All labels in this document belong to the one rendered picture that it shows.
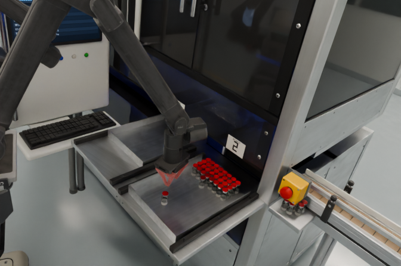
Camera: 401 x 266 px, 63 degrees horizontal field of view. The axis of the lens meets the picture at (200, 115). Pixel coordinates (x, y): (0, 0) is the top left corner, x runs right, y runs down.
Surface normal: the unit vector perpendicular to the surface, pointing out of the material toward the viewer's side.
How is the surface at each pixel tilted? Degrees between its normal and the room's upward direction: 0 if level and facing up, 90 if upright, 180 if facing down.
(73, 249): 0
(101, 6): 93
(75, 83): 90
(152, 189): 0
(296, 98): 90
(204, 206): 0
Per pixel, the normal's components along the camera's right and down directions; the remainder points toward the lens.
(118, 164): 0.14, -0.86
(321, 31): -0.72, 0.24
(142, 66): 0.50, 0.50
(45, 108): 0.68, 0.44
